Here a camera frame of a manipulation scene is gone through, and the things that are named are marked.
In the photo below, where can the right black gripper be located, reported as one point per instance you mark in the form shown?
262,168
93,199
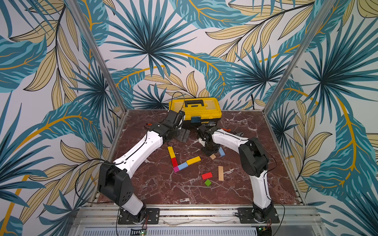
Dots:
209,144

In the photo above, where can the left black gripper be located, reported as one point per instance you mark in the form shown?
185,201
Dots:
180,136

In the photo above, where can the yellow block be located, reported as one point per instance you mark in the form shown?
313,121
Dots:
171,152
193,160

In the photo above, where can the light blue block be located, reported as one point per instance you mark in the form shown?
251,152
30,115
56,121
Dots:
183,166
221,152

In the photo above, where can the red block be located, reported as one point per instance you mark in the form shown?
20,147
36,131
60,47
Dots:
207,176
174,162

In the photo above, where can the magenta small cube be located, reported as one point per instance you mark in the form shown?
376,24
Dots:
176,169

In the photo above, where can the green small cube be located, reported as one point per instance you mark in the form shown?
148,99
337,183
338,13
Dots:
208,183

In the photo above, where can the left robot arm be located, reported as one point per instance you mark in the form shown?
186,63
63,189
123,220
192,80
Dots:
115,178

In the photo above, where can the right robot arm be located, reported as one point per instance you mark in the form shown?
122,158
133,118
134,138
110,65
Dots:
254,162

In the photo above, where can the yellow black toolbox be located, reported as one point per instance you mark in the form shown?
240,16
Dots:
198,111

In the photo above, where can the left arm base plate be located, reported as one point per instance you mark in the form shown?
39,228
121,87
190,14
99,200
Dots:
147,215

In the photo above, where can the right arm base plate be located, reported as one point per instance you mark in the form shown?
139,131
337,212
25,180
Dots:
250,215

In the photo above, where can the aluminium front rail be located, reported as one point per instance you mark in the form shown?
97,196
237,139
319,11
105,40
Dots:
197,220

